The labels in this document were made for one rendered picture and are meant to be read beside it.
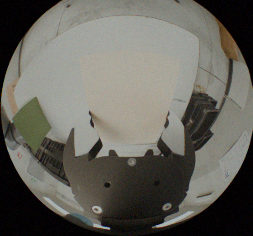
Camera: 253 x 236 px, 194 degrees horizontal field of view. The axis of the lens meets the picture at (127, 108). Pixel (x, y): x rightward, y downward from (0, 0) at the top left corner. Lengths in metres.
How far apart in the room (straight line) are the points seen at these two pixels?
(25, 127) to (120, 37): 0.44
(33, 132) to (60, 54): 0.33
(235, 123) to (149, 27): 2.56
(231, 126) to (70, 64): 2.75
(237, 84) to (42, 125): 2.90
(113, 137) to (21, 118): 0.38
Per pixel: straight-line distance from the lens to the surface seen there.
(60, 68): 0.24
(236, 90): 2.48
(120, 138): 0.15
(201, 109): 0.67
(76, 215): 0.28
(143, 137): 0.15
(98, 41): 0.18
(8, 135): 0.52
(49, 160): 0.58
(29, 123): 0.42
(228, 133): 2.66
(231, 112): 2.60
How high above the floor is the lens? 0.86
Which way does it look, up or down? 58 degrees down
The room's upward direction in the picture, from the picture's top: 180 degrees clockwise
